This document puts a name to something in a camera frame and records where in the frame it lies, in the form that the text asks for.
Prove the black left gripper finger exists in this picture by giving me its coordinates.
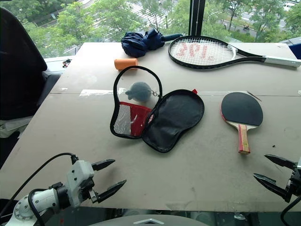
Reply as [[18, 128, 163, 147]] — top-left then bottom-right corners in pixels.
[[91, 159, 116, 172], [97, 179, 127, 204]]

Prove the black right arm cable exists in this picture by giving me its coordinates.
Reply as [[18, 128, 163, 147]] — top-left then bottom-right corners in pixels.
[[280, 199, 301, 226]]

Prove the blue box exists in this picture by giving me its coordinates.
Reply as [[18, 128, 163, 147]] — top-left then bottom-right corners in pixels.
[[279, 37, 301, 60]]

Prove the table tennis paddle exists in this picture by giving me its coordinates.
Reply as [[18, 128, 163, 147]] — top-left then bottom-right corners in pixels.
[[220, 91, 264, 155]]

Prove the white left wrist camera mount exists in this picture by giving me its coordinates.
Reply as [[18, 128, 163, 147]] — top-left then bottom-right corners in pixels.
[[66, 160, 96, 209]]

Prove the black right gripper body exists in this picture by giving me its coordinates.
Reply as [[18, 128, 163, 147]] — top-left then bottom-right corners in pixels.
[[285, 167, 301, 203]]

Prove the black white tennis racket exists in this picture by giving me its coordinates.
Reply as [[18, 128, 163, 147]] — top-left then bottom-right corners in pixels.
[[167, 35, 301, 71]]

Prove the thin dark stick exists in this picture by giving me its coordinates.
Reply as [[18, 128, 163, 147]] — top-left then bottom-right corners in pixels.
[[246, 90, 262, 102]]

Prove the grey plush fish keychain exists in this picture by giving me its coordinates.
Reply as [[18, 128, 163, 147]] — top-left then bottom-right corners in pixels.
[[125, 81, 153, 103]]

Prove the orange foam cylinder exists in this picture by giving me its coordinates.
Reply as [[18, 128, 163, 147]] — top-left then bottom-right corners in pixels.
[[114, 57, 139, 71]]

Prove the black office chair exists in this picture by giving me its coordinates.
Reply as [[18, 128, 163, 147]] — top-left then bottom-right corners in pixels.
[[0, 6, 48, 121]]

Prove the navy blue folded umbrella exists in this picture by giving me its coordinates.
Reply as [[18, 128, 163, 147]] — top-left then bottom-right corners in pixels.
[[120, 29, 184, 58]]

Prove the white crumpled sheet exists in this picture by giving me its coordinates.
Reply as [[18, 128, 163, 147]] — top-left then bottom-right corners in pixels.
[[0, 114, 36, 140]]

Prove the black window frame post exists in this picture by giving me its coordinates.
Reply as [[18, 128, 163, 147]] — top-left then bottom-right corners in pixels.
[[189, 0, 206, 37]]

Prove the black red paddle case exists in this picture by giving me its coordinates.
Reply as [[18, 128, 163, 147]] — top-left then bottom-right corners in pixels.
[[109, 66, 206, 153]]

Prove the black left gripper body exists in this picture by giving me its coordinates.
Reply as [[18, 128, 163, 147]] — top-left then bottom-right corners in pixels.
[[79, 181, 100, 204]]

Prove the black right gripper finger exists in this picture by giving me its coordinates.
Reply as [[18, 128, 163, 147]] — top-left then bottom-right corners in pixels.
[[253, 173, 292, 202], [264, 154, 298, 170]]

